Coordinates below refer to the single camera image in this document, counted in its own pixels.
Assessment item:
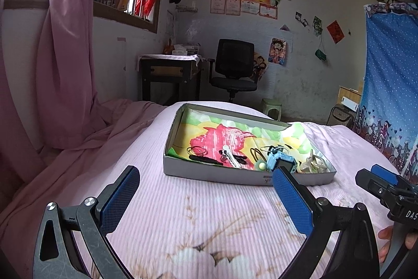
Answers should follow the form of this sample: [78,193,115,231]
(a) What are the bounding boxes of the green hanging pouch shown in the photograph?
[314,37,328,60]

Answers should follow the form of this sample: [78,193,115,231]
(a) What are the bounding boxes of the grey cardboard box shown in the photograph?
[162,103,338,187]

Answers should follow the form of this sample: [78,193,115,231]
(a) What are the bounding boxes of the clear plastic hair claw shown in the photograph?
[300,150,330,174]

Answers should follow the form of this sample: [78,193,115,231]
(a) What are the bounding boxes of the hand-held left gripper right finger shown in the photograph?
[272,166,381,279]

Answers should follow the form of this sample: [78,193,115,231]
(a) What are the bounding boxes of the black office chair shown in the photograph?
[207,39,258,103]

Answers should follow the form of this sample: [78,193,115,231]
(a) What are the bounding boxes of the white hair clip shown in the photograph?
[222,145,241,167]

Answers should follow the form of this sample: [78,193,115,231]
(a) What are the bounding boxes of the blue printed curtain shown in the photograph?
[353,3,418,181]

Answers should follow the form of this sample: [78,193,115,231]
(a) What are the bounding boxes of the cartoon character poster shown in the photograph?
[268,37,288,67]

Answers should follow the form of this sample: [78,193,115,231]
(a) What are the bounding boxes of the cartoon family poster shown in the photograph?
[251,51,270,82]

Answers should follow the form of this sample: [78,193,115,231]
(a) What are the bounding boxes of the white rectangular box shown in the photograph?
[341,97,360,112]

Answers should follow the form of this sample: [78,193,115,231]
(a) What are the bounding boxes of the wire mesh basket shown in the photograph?
[327,106,355,129]

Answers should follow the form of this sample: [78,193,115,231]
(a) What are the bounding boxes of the wooden cabinet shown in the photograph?
[338,86,363,111]

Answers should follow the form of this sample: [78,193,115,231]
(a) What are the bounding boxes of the green plastic stool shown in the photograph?
[260,98,283,121]

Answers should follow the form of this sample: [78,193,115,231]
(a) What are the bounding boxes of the white desk cloth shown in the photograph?
[139,53,201,67]

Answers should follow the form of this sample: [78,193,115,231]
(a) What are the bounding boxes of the black braided hair tie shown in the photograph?
[189,155,223,166]

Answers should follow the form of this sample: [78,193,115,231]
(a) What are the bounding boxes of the blue toy watch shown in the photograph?
[266,148,299,175]

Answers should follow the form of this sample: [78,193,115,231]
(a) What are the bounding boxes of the person's right hand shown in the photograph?
[378,226,418,264]

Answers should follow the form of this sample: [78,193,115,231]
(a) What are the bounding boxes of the white paper sheet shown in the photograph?
[280,24,294,52]

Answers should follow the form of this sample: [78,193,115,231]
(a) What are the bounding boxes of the thin black hair ties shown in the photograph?
[187,145,208,157]

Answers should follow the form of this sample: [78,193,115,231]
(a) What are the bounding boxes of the dark wooden desk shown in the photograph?
[139,54,202,106]

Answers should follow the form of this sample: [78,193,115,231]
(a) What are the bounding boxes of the colourful cloth box liner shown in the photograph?
[167,109,332,173]

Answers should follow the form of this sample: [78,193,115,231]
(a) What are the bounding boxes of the red paper square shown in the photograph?
[327,20,345,44]

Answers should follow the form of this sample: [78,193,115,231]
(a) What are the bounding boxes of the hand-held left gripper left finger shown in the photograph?
[33,165,141,279]

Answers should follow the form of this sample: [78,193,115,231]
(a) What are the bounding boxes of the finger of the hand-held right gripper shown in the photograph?
[355,169,397,201]
[371,164,418,196]

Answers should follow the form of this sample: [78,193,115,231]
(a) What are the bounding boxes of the pink curtain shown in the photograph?
[0,0,126,168]

